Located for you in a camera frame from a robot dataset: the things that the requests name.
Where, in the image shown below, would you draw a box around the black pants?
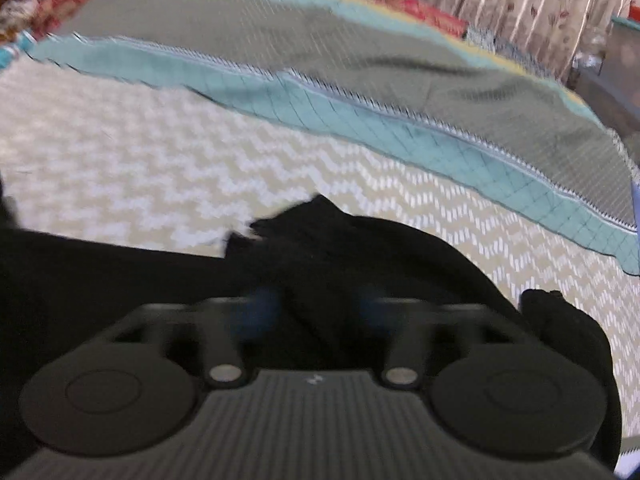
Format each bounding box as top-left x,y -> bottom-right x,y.
1,196 -> 622,479

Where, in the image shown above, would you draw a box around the patchwork quilt bedspread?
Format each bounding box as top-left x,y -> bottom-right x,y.
1,0 -> 639,436

